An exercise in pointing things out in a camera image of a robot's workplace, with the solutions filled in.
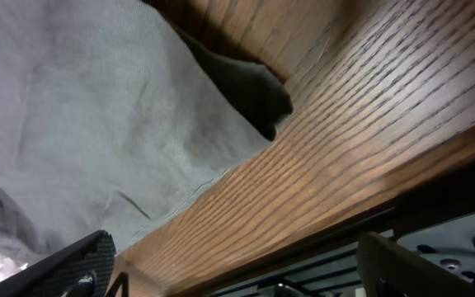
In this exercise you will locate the grey shorts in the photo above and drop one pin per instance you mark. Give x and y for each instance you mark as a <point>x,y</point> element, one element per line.
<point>110,119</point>

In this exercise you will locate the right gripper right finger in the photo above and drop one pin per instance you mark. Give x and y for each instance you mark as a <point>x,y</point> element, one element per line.
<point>387,269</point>

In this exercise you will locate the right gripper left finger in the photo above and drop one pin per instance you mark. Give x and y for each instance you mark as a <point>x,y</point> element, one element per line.
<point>85,266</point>

